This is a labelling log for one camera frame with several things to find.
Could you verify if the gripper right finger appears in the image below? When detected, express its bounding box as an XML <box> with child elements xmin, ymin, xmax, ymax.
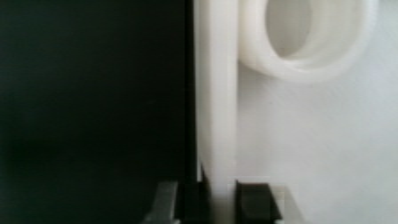
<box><xmin>234</xmin><ymin>179</ymin><xmax>307</xmax><ymax>224</ymax></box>

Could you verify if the white square table top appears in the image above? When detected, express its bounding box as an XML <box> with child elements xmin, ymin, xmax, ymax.
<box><xmin>194</xmin><ymin>0</ymin><xmax>398</xmax><ymax>224</ymax></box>

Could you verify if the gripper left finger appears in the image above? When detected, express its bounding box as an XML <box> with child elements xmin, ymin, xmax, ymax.
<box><xmin>139</xmin><ymin>179</ymin><xmax>206</xmax><ymax>224</ymax></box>

